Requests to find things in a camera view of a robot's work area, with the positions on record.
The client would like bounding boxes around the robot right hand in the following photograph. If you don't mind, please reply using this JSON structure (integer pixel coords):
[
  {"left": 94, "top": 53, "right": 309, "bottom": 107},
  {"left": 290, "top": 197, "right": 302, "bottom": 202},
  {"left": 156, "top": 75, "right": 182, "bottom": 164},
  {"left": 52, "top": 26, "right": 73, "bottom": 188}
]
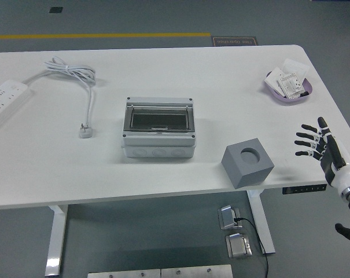
[{"left": 294, "top": 116, "right": 350, "bottom": 194}]

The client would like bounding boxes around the grey cube holder block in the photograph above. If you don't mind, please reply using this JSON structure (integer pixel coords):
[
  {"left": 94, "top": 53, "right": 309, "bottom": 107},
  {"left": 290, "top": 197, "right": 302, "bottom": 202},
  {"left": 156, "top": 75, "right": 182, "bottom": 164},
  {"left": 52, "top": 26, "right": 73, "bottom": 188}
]
[{"left": 221, "top": 138, "right": 275, "bottom": 189}]

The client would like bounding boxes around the grey plastic box base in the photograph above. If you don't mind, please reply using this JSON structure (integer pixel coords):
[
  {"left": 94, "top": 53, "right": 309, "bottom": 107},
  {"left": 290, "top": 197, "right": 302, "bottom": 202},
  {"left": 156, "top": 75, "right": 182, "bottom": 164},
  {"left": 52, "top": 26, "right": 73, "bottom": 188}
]
[{"left": 121, "top": 143, "right": 196, "bottom": 159}]

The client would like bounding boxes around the grey box cover frame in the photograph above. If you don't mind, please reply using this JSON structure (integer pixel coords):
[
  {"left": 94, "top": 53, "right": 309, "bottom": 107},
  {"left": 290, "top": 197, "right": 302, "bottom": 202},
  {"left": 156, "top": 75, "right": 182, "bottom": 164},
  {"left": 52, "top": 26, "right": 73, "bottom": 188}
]
[{"left": 121, "top": 97, "right": 196, "bottom": 147}]

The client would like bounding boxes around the transparent hinged box lid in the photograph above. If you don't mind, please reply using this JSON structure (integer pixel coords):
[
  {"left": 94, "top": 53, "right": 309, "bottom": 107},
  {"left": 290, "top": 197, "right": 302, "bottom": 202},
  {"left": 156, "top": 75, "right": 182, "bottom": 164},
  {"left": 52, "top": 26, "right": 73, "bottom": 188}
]
[{"left": 124, "top": 104, "right": 194, "bottom": 133}]

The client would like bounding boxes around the metal floor socket box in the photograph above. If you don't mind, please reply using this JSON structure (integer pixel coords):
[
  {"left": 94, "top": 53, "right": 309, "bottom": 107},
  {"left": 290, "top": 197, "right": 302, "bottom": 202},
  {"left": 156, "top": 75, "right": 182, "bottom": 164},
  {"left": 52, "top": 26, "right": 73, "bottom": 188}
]
[
  {"left": 225, "top": 233, "right": 253, "bottom": 259},
  {"left": 217, "top": 205, "right": 242, "bottom": 231}
]

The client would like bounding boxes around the black table control panel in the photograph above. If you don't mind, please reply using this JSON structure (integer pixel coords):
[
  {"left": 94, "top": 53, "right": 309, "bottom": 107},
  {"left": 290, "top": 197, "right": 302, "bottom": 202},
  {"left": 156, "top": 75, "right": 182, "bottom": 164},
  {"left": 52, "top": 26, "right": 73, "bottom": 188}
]
[{"left": 282, "top": 184, "right": 327, "bottom": 195}]

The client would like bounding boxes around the white table leg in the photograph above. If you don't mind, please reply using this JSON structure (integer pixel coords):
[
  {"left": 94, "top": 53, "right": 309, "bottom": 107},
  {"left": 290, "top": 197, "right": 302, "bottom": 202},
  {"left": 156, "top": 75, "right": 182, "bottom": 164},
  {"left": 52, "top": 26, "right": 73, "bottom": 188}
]
[
  {"left": 44, "top": 204, "right": 69, "bottom": 276},
  {"left": 248, "top": 189, "right": 276, "bottom": 255}
]

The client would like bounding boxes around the purple plastic tray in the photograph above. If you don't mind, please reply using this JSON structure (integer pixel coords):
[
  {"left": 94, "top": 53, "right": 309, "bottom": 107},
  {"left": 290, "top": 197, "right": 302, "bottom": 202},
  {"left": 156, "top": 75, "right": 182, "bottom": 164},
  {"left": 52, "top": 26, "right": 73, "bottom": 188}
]
[{"left": 263, "top": 71, "right": 314, "bottom": 105}]

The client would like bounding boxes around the printed socket package card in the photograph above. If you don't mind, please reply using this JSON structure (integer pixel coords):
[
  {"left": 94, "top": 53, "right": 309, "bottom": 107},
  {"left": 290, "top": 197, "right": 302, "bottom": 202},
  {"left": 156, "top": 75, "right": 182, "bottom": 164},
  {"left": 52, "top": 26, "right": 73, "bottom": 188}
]
[{"left": 277, "top": 72, "right": 306, "bottom": 100}]

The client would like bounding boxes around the clear plastic bag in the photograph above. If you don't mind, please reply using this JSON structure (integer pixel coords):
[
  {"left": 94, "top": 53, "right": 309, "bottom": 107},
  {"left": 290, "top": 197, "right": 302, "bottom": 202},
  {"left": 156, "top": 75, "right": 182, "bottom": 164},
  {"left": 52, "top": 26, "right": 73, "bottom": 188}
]
[{"left": 281, "top": 58, "right": 311, "bottom": 79}]

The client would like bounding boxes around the dark floor sign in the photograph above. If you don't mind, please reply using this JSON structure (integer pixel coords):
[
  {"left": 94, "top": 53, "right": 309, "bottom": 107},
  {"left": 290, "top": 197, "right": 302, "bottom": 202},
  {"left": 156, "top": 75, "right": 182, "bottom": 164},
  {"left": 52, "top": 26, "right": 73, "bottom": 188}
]
[{"left": 211, "top": 36, "right": 259, "bottom": 47}]

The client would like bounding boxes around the grey metal plate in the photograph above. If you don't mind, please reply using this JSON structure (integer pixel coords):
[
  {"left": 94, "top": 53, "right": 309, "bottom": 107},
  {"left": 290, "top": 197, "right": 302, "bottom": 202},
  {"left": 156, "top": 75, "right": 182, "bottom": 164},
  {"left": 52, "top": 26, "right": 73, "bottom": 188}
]
[
  {"left": 160, "top": 264, "right": 233, "bottom": 278},
  {"left": 87, "top": 269, "right": 161, "bottom": 278}
]

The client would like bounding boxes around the white power plug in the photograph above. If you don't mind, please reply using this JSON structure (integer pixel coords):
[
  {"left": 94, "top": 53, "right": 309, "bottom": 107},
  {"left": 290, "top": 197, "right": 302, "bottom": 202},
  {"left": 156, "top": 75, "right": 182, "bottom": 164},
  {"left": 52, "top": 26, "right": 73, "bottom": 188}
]
[{"left": 79, "top": 123, "right": 95, "bottom": 139}]

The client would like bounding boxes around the white power strip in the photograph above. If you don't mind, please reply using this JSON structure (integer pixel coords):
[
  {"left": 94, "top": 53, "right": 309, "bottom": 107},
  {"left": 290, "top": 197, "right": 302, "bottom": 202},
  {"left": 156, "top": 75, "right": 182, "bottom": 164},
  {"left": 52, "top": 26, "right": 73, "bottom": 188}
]
[{"left": 0, "top": 80, "right": 34, "bottom": 136}]

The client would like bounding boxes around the black floor cable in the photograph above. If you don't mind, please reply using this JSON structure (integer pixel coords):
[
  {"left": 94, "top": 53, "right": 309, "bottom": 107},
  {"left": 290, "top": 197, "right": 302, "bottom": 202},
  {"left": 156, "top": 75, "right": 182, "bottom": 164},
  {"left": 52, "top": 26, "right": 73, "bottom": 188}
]
[{"left": 233, "top": 217, "right": 268, "bottom": 278}]

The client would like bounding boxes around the white square switch plate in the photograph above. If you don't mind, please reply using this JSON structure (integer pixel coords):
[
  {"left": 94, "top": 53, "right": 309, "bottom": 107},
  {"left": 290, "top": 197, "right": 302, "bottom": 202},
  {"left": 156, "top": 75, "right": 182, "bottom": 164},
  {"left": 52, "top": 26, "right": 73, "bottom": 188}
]
[{"left": 264, "top": 67, "right": 284, "bottom": 95}]

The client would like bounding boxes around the white power cord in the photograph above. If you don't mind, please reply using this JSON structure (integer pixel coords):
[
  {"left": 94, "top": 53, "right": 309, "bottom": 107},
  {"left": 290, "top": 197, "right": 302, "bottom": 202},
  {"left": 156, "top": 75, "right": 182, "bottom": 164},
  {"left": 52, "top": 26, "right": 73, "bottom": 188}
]
[{"left": 24, "top": 56, "right": 97, "bottom": 128}]

